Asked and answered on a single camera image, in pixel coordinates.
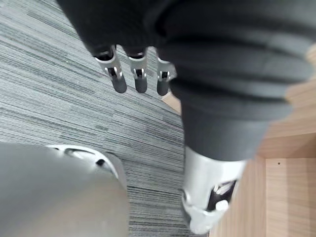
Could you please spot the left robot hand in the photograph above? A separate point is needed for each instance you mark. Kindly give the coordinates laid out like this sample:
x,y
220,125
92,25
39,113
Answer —
x,y
212,74

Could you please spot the silver robot leg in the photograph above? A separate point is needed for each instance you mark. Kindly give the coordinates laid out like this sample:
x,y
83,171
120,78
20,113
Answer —
x,y
56,192

